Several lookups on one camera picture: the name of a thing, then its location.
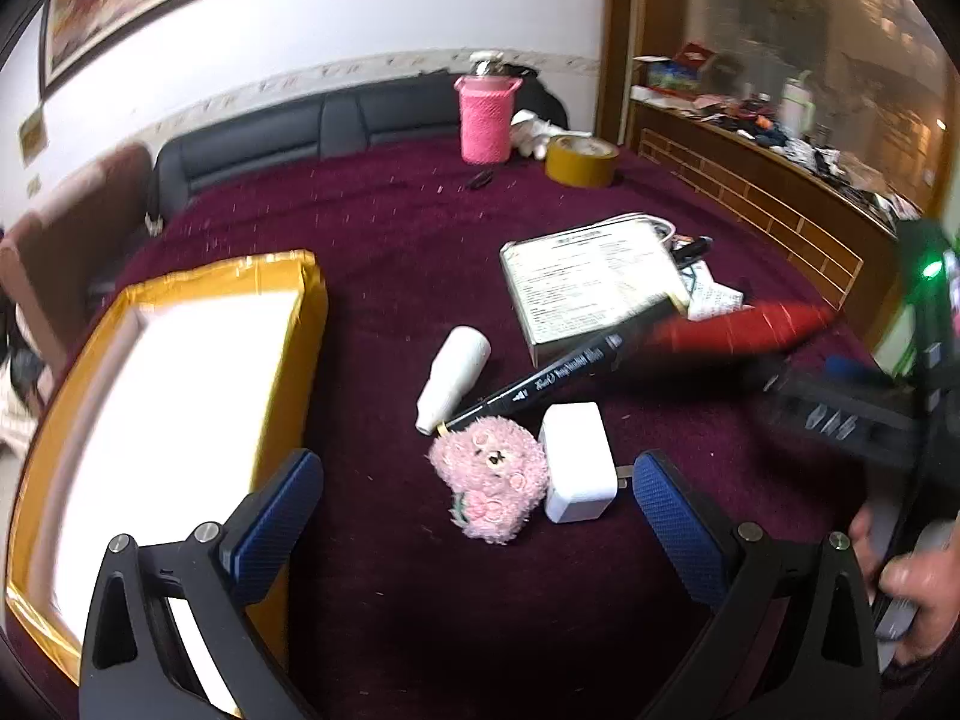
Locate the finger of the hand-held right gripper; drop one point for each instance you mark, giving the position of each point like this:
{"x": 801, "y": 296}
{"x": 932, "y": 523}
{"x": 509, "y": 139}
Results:
{"x": 825, "y": 420}
{"x": 844, "y": 370}

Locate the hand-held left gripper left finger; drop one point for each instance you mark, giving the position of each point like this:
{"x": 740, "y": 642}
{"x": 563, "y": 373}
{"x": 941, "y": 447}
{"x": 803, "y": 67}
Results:
{"x": 277, "y": 510}

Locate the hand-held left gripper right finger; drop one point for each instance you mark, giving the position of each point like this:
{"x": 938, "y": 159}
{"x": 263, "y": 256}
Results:
{"x": 675, "y": 525}

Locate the yellow taped cardboard box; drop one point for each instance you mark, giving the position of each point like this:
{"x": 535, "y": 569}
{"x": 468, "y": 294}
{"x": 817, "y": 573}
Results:
{"x": 172, "y": 405}

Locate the black marker yellow band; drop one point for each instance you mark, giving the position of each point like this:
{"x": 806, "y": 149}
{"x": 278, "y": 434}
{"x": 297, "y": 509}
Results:
{"x": 555, "y": 382}

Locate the person's right hand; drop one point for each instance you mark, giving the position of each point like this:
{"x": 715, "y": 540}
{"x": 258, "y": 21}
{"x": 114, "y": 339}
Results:
{"x": 926, "y": 592}

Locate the white charger adapter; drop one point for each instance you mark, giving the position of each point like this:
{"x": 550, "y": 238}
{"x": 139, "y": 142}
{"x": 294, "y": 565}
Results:
{"x": 574, "y": 457}

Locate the white paper receipt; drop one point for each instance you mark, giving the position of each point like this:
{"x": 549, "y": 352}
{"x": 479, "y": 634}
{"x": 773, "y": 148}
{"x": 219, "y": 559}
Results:
{"x": 712, "y": 300}

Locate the small black gadget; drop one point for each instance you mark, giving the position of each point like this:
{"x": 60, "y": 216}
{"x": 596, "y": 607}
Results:
{"x": 694, "y": 249}

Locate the pink plush bear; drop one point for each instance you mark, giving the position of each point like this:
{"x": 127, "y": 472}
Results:
{"x": 487, "y": 480}

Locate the wooden counter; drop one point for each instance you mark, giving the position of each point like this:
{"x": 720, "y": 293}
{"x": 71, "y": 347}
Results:
{"x": 750, "y": 195}

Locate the pile of counter clutter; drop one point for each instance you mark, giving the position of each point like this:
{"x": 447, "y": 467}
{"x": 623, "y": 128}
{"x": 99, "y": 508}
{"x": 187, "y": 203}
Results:
{"x": 825, "y": 157}

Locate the small white bottle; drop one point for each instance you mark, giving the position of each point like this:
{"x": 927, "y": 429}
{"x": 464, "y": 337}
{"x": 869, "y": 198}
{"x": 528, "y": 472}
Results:
{"x": 454, "y": 375}

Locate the maroon velvet cloth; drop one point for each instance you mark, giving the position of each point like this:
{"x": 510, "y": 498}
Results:
{"x": 390, "y": 277}

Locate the metal tin with paper label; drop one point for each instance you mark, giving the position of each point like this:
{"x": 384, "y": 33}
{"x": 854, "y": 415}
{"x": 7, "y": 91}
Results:
{"x": 592, "y": 277}

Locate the white thermos jug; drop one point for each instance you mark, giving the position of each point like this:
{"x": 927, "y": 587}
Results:
{"x": 795, "y": 105}

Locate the cloth pile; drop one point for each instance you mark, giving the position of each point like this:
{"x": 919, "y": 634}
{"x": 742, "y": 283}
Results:
{"x": 15, "y": 390}

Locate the yellow tape roll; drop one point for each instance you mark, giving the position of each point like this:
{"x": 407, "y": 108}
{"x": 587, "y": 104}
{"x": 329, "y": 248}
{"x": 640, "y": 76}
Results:
{"x": 574, "y": 169}

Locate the colourful printed box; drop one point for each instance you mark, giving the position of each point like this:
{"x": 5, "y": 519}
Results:
{"x": 671, "y": 73}

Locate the red box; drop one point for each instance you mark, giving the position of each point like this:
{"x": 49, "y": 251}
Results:
{"x": 694, "y": 52}

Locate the black leather sofa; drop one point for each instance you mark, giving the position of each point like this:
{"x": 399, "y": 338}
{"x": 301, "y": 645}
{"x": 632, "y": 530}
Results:
{"x": 262, "y": 135}

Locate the small black clip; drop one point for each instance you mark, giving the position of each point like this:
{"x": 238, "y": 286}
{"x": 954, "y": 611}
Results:
{"x": 480, "y": 180}

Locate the white crumpled cloth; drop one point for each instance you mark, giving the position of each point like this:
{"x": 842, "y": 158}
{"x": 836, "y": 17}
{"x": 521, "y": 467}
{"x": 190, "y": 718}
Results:
{"x": 529, "y": 136}

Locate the bottle in pink knit sleeve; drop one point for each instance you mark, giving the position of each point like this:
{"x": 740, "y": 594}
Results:
{"x": 484, "y": 124}

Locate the small wall switch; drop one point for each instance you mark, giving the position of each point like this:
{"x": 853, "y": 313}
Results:
{"x": 34, "y": 185}

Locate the yellow wall plate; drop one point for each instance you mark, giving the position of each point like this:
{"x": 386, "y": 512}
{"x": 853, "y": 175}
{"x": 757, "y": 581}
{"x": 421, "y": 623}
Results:
{"x": 31, "y": 136}

